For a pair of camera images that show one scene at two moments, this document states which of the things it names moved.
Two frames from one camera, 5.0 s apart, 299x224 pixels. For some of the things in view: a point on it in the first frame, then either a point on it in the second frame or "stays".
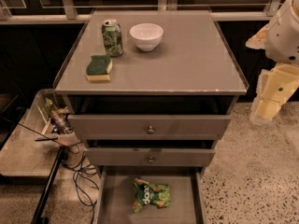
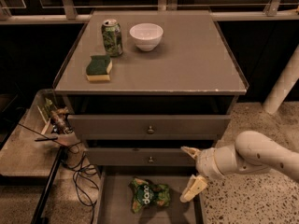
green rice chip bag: x=149 y=193 stays
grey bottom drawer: x=114 y=195 stays
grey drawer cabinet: x=150 y=92 stays
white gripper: x=282 y=37 -> x=206 y=162
